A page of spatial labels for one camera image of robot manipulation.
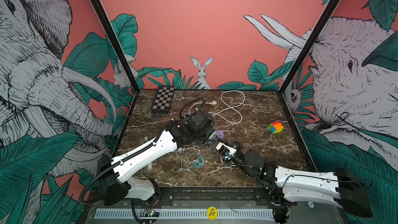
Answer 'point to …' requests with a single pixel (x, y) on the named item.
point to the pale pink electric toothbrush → (150, 166)
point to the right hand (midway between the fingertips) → (219, 136)
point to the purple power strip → (219, 134)
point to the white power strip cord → (215, 102)
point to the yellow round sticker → (212, 212)
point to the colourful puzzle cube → (276, 127)
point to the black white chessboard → (163, 99)
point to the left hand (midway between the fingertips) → (216, 128)
